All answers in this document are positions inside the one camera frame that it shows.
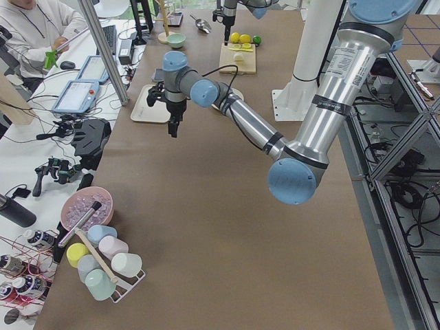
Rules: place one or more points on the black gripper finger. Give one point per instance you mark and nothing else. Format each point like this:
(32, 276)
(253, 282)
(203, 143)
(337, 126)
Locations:
(226, 37)
(173, 125)

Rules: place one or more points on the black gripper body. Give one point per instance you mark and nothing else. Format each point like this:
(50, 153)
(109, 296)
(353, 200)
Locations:
(227, 19)
(175, 108)

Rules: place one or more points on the white steamed bun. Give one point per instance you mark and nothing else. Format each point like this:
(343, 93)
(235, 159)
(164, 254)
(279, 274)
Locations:
(238, 57)

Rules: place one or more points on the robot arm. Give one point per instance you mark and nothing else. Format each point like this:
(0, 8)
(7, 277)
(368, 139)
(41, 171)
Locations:
(257, 8)
(369, 28)

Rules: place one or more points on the white rabbit tray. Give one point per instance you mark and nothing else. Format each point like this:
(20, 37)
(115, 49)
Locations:
(157, 114)

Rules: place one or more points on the lower whole lemon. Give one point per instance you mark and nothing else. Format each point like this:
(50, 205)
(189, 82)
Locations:
(235, 37)

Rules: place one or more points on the whole lemon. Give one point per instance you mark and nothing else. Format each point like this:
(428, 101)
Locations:
(245, 38)
(235, 37)

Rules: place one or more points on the yellow plastic knife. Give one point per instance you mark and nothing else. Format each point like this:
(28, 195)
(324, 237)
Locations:
(241, 49)

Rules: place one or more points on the upper whole lemon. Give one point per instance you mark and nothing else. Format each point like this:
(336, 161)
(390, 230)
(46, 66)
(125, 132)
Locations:
(245, 38)

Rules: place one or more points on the metal scoop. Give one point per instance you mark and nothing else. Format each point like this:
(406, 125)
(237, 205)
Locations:
(201, 24)

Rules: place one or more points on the green lime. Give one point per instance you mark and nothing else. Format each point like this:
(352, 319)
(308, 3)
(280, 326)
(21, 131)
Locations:
(257, 40)

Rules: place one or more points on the grey folded cloth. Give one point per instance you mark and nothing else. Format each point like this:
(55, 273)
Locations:
(158, 75)

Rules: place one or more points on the bamboo cutting board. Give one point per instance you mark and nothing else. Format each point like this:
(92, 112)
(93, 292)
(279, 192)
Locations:
(226, 60)

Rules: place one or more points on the light green bowl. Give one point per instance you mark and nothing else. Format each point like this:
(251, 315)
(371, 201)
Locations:
(176, 40)

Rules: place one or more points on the white plate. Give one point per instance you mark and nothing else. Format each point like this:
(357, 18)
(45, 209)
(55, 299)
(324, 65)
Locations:
(236, 92)

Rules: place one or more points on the wooden mug tree stand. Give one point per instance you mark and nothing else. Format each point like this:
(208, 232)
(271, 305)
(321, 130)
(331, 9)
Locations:
(163, 36)

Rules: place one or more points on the far teach pendant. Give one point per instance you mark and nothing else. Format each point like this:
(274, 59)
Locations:
(93, 69)

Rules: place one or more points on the teach pendant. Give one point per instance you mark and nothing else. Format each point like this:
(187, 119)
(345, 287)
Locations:
(77, 97)
(93, 69)

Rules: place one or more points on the near teach pendant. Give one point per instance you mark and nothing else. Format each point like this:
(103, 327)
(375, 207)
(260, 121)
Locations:
(77, 97)

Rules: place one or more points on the black keyboard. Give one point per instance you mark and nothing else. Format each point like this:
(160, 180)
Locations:
(111, 36)

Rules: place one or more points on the metal rod black tip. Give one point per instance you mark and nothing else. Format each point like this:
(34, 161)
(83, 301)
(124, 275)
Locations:
(78, 225)

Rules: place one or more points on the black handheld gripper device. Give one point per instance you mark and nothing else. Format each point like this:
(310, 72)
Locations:
(60, 171)

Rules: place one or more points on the black computer mouse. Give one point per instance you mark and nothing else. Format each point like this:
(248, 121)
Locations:
(65, 65)

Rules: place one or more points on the pink bowl with ice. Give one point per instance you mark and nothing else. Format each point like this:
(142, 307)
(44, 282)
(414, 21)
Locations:
(81, 201)

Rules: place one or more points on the blue cup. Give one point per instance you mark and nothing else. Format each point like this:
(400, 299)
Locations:
(97, 232)

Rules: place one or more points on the pink cup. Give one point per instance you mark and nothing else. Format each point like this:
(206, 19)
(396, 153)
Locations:
(109, 246)

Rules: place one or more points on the white cup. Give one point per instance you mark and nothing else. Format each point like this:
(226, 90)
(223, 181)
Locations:
(126, 264)

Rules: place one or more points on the yellow cup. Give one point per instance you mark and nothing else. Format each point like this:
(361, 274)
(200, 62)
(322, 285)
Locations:
(75, 252)

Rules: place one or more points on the wooden stick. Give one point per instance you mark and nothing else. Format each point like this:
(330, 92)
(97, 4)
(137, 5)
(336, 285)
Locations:
(91, 248)

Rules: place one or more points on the grey cup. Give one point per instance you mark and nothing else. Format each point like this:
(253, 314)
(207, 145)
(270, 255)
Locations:
(85, 265)

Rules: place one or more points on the person in white hoodie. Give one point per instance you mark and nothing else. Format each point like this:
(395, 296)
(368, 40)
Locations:
(38, 27)

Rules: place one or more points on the mint green cup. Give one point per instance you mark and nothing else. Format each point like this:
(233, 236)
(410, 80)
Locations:
(99, 284)

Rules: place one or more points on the black thermos bottle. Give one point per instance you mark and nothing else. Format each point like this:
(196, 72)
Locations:
(16, 213)

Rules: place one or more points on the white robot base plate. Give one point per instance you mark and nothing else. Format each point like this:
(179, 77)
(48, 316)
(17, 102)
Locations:
(290, 104)

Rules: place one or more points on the aluminium frame post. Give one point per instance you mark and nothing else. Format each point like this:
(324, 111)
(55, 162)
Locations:
(93, 22)

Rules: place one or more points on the white wire cup rack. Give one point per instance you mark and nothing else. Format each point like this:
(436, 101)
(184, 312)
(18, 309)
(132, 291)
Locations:
(125, 285)

